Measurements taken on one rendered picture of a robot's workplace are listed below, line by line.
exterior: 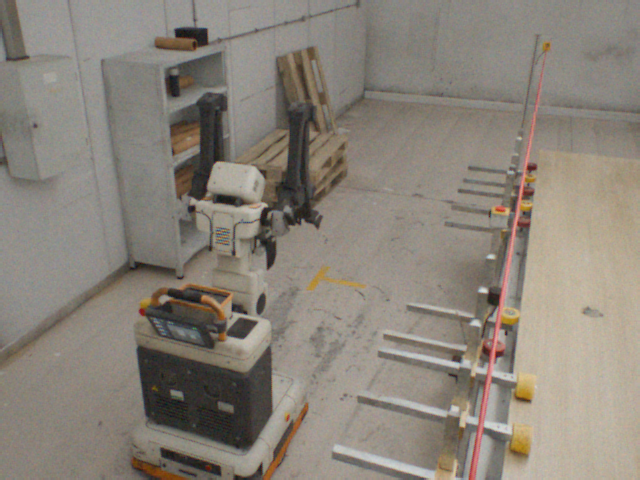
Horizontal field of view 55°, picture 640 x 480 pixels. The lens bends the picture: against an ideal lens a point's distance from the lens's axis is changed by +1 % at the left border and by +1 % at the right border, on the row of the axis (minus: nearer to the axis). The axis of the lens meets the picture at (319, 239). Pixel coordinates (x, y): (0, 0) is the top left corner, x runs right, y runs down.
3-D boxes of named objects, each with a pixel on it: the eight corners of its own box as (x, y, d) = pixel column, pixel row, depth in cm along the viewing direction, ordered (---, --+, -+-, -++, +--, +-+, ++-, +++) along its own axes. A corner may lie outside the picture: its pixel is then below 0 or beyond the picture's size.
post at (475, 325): (454, 433, 219) (470, 322, 199) (455, 427, 222) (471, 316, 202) (464, 436, 218) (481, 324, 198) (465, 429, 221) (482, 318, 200)
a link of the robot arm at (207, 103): (192, 92, 266) (212, 94, 263) (208, 91, 278) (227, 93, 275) (191, 191, 279) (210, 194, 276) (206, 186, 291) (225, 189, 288)
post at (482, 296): (463, 393, 241) (478, 289, 220) (464, 388, 244) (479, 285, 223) (472, 395, 240) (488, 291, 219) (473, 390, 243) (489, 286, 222)
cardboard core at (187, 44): (153, 37, 431) (191, 39, 422) (160, 35, 438) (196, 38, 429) (155, 48, 434) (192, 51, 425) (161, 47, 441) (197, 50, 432)
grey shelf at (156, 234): (130, 269, 460) (100, 58, 392) (192, 224, 536) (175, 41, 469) (181, 280, 446) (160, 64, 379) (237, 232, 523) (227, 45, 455)
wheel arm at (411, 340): (382, 341, 240) (383, 332, 238) (384, 337, 242) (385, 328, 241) (496, 366, 226) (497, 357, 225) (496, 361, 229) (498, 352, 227)
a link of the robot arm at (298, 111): (283, 101, 253) (305, 104, 250) (295, 100, 265) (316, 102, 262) (276, 205, 266) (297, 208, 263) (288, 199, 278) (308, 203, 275)
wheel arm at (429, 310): (405, 312, 260) (406, 303, 258) (407, 308, 263) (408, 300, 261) (511, 333, 247) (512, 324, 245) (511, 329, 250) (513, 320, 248)
